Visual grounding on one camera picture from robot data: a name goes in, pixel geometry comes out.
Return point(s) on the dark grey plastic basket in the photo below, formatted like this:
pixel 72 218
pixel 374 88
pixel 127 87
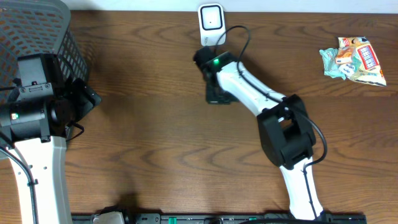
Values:
pixel 38 49

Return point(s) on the teal Kleenex tissue packet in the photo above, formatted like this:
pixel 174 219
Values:
pixel 351 70

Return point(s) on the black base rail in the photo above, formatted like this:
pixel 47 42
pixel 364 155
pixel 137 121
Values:
pixel 120 215

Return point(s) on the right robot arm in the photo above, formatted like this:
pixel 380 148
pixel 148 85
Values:
pixel 286 133

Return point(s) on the teal wipes packet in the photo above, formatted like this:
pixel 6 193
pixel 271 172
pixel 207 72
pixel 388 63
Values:
pixel 329 66

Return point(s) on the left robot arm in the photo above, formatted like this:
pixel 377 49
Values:
pixel 34 128

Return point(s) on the white barcode scanner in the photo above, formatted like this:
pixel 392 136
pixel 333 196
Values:
pixel 212 24

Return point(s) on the yellow snack bag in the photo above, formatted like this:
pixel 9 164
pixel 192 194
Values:
pixel 371 72

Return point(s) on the orange tissue packet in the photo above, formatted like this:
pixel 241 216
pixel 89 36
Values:
pixel 345 55

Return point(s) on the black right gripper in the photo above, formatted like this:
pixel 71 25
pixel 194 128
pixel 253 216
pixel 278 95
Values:
pixel 210 96

